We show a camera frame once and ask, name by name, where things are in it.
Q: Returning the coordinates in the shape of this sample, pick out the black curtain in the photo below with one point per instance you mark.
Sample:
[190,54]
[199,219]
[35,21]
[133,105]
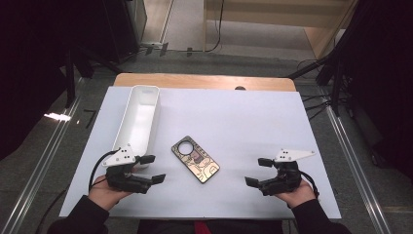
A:
[383,81]
[29,81]

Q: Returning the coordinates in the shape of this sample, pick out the person's dark clothing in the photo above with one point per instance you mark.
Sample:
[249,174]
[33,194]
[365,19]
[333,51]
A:
[168,227]

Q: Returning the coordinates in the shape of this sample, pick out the patterned dark phone case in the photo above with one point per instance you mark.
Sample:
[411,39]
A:
[199,165]

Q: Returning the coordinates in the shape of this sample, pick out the person's left hand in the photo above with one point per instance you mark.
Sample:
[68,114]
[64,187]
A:
[104,193]

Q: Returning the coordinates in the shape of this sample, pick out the person's right hand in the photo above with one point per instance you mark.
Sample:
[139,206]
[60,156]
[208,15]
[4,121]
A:
[300,195]

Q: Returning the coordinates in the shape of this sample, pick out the metal floor rail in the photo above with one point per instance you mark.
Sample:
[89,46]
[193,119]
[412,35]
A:
[360,175]
[40,169]

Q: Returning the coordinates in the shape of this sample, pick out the small metal floor bracket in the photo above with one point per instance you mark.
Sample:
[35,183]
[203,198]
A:
[189,51]

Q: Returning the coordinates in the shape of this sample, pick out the light wooden shelf unit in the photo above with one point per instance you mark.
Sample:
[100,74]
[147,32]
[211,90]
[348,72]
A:
[276,16]

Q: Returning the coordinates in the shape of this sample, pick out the white table sheet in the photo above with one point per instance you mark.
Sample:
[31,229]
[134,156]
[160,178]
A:
[243,123]

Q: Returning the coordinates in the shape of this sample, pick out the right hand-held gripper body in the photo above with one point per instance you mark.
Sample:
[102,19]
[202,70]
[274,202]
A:
[285,180]

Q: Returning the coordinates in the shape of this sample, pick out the person's red garment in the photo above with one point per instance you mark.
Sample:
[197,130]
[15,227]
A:
[202,228]

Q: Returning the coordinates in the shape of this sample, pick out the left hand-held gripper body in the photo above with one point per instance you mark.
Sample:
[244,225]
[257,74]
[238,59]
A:
[125,182]

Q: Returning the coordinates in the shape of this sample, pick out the black metal stand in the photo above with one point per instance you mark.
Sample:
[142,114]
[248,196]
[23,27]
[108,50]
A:
[308,68]
[70,84]

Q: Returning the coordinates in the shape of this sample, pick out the black cabinet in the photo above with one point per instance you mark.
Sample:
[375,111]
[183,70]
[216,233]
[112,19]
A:
[120,29]

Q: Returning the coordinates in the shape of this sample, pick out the white plastic bin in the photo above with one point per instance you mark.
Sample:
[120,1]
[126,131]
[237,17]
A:
[141,117]

